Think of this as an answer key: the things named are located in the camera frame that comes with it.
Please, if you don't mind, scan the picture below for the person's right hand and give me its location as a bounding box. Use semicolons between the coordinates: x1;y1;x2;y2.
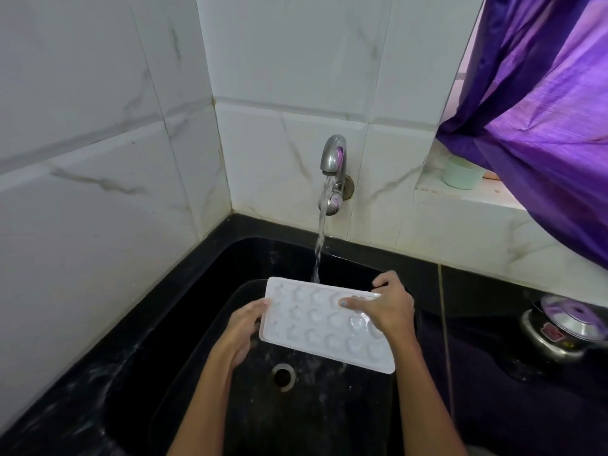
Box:
339;270;417;346

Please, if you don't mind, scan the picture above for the person's left hand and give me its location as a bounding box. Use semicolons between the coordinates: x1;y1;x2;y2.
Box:
221;298;271;370

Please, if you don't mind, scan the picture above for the white plastic ice cube tray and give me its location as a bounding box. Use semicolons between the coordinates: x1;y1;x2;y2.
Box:
259;276;396;375

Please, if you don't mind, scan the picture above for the person's right forearm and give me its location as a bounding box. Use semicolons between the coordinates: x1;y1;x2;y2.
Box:
390;327;468;456

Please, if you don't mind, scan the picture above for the person's left forearm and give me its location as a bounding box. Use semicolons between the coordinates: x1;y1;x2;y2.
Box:
167;341;234;456

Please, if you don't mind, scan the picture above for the black stone sink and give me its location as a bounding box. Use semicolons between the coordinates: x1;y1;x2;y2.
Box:
0;213;608;456

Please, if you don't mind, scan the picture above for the steel sink drain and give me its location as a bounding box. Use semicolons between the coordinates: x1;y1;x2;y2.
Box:
271;364;297;393

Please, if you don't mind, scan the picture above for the stream of running water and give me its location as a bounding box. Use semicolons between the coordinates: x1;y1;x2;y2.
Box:
311;178;334;283

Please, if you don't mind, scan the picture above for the pale green plastic cup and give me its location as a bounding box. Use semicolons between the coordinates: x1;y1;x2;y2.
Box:
443;155;485;191

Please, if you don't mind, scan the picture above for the steel pot with lid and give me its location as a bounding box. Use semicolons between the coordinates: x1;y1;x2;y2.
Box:
519;294;608;364

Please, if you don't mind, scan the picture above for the purple curtain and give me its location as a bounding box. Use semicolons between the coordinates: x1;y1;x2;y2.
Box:
436;0;608;270

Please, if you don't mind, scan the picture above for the steel wall tap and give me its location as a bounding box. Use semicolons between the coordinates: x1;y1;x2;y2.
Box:
317;135;355;216

